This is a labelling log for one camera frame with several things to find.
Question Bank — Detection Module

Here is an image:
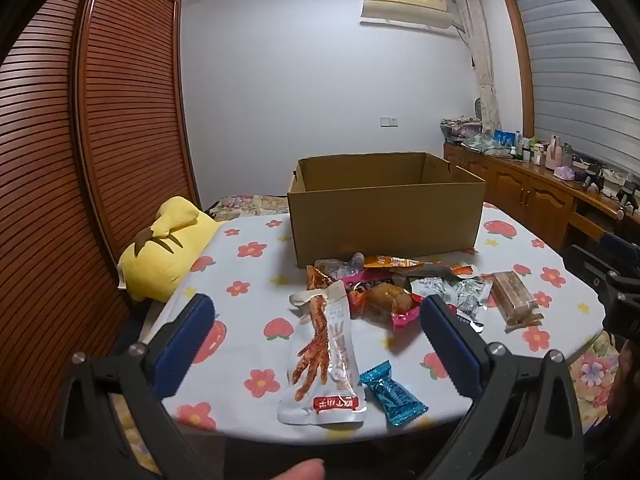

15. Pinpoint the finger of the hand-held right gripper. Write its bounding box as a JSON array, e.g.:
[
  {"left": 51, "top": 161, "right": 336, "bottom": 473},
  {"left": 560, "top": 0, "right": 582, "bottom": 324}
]
[
  {"left": 562, "top": 245, "right": 621, "bottom": 306},
  {"left": 597, "top": 231, "right": 640, "bottom": 266}
]

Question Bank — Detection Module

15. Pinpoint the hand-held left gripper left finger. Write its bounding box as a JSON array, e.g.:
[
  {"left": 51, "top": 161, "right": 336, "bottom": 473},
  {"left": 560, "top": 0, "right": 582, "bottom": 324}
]
[{"left": 52, "top": 292, "right": 226, "bottom": 480}]

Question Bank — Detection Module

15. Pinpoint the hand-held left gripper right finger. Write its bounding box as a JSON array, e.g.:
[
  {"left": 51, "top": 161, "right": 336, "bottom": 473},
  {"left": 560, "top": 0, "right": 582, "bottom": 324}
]
[{"left": 420, "top": 294, "right": 586, "bottom": 480}]

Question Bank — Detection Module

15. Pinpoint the pink squid snack packet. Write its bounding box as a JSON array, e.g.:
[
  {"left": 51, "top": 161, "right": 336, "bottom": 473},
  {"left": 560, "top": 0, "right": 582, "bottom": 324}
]
[{"left": 347, "top": 270, "right": 426, "bottom": 331}]

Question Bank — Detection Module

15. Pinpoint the white chicken foot snack packet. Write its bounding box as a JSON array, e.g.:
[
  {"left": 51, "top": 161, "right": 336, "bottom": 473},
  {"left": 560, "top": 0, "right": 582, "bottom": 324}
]
[{"left": 277, "top": 280, "right": 368, "bottom": 426}]

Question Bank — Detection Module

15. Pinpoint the brown cardboard box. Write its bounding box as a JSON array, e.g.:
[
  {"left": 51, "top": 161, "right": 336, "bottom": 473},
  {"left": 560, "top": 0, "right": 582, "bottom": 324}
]
[{"left": 287, "top": 152, "right": 487, "bottom": 268}]

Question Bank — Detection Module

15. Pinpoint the person's right hand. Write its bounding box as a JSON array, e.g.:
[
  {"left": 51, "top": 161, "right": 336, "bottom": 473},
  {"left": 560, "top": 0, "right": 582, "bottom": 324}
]
[{"left": 607, "top": 342, "right": 640, "bottom": 411}]

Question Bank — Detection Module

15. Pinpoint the person's left hand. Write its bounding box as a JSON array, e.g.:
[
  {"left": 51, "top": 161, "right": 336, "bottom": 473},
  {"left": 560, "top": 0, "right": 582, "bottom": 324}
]
[{"left": 272, "top": 460, "right": 327, "bottom": 480}]

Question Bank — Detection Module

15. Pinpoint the clear snack packet red label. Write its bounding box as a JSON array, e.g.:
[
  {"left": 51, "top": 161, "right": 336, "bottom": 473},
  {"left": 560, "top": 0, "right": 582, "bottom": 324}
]
[{"left": 452, "top": 280, "right": 493, "bottom": 332}]

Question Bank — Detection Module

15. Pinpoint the clear silver snack packet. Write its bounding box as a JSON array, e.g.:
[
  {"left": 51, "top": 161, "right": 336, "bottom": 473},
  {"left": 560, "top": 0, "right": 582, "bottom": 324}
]
[{"left": 410, "top": 276, "right": 457, "bottom": 311}]

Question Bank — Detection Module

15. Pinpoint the blue candy packet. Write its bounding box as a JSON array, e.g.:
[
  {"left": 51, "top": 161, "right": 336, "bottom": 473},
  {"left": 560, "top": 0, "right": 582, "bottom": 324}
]
[{"left": 360, "top": 365, "right": 428, "bottom": 427}]

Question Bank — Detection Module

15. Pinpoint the brown cake bar packet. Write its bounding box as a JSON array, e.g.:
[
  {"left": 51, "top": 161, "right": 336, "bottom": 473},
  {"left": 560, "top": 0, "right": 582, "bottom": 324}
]
[{"left": 487, "top": 271, "right": 546, "bottom": 332}]

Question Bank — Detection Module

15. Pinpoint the orange and white snack packet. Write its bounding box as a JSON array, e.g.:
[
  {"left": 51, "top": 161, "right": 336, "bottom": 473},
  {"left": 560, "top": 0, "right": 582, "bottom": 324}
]
[{"left": 435, "top": 262, "right": 481, "bottom": 279}]

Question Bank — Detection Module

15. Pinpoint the yellow plush toy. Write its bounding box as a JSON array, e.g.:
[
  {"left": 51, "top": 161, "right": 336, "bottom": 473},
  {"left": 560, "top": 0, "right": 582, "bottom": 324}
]
[{"left": 117, "top": 196, "right": 221, "bottom": 303}]

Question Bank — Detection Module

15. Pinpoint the wooden sideboard cabinet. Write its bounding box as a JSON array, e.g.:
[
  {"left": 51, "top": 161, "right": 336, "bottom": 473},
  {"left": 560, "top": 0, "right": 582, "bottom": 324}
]
[{"left": 443, "top": 142, "right": 640, "bottom": 252}]

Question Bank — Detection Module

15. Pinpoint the clear white snack packet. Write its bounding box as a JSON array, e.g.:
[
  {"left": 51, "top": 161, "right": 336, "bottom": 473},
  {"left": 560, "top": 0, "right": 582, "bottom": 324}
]
[{"left": 315, "top": 252, "right": 366, "bottom": 281}]

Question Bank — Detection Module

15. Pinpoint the brown shiny snack packet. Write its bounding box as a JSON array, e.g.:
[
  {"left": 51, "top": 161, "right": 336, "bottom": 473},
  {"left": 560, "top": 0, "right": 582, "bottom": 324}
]
[{"left": 306, "top": 265, "right": 342, "bottom": 291}]

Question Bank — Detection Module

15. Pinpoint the floral quilt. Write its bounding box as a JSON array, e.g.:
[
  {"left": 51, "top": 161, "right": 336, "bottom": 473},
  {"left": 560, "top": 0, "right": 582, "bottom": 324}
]
[{"left": 204, "top": 194, "right": 291, "bottom": 221}]

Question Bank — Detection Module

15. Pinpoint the grey window blind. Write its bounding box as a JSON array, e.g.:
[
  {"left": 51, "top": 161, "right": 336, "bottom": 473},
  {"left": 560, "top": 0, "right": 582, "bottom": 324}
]
[{"left": 510, "top": 0, "right": 640, "bottom": 181}]

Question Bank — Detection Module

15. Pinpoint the wooden louvered wardrobe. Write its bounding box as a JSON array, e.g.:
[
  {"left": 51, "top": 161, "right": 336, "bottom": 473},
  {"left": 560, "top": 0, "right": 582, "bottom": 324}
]
[{"left": 0, "top": 0, "right": 198, "bottom": 461}]

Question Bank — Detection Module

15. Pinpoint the patterned curtain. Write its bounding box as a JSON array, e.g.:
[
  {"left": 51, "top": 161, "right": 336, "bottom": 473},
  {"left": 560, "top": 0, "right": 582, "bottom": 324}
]
[{"left": 452, "top": 0, "right": 502, "bottom": 133}]

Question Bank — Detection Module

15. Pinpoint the wall air conditioner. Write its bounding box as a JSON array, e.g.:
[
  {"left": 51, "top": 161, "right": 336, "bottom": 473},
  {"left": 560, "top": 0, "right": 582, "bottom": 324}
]
[{"left": 360, "top": 0, "right": 452, "bottom": 29}]

